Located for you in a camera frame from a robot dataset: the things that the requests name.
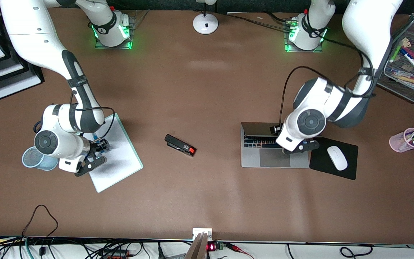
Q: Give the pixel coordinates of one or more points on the silver laptop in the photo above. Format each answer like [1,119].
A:
[264,158]

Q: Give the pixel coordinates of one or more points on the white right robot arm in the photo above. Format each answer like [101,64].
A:
[31,39]

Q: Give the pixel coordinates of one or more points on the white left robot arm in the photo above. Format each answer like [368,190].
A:
[365,21]

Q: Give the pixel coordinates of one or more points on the blue capped white marker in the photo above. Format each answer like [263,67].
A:
[413,63]

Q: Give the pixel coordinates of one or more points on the teal clipboard with white paper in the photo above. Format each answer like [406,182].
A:
[120,162]

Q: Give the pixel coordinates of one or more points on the black mouse pad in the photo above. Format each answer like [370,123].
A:
[318,162]

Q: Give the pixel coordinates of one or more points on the light blue mesh pen cup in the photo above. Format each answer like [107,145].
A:
[29,158]

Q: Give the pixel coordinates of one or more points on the white computer mouse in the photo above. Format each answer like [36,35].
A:
[337,158]

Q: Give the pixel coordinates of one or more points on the black stapler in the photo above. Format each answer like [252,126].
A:
[178,144]

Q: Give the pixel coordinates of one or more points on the black stacked paper tray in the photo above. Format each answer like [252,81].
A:
[36,77]

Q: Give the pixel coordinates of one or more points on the pink translucent pen cup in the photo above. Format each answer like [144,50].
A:
[397,142]

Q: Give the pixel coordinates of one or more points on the small white box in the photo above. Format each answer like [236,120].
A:
[202,231]

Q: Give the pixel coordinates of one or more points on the white round lamp stand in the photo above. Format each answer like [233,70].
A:
[205,24]

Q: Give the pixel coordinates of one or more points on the circuit board with red display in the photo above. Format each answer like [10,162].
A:
[212,247]

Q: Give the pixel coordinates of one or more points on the yellow pencil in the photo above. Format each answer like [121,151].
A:
[408,80]

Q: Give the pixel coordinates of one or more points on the grey wedge bracket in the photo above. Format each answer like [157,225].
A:
[196,250]

